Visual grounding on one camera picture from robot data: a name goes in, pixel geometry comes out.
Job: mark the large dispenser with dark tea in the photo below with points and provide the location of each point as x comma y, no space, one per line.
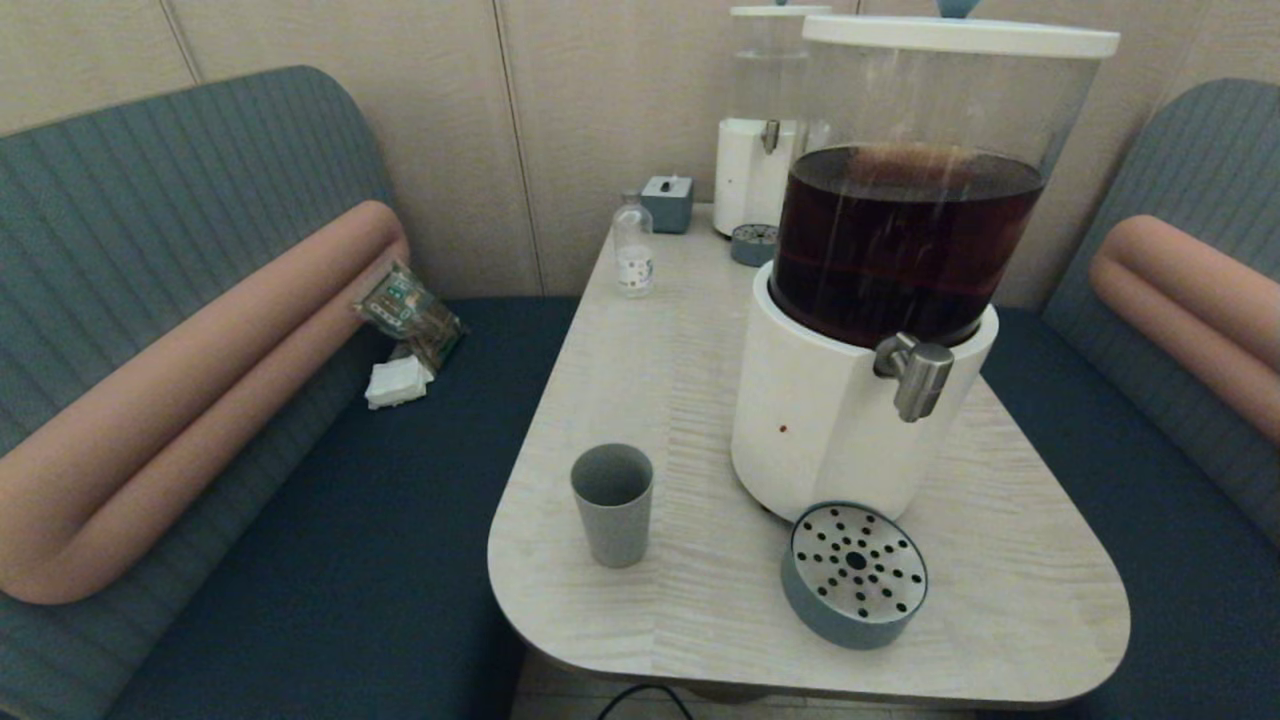
830,420

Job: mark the short pink bolster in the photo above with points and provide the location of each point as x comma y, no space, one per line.
1190,300

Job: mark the grey plastic cup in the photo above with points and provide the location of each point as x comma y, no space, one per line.
612,520

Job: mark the long folded pink bolster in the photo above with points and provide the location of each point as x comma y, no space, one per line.
200,400

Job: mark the large metal dispenser tap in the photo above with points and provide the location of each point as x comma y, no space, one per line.
920,385

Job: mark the large white dispenser lid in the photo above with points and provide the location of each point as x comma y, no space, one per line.
960,36

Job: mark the small metal dispenser tap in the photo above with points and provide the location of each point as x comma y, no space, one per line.
770,135

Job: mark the empty blue bench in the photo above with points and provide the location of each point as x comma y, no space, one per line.
1150,480

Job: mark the blue bench with snack packet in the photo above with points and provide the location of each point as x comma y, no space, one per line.
400,500

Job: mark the grey tissue box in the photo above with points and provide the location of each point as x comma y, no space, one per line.
668,205

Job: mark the small clear water dispenser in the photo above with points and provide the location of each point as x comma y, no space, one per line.
745,180

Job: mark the small white dispenser lid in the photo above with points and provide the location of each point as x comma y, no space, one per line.
780,11

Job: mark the large blue-grey perforated drip tray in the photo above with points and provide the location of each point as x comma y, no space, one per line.
850,570

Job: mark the small blue-grey drip tray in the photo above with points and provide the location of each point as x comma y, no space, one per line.
752,245

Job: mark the small clear bottle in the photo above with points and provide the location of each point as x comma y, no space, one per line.
633,260

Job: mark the green snack packet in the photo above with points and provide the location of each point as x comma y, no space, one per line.
410,310

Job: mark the white napkin stack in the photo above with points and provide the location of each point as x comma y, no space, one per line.
398,382

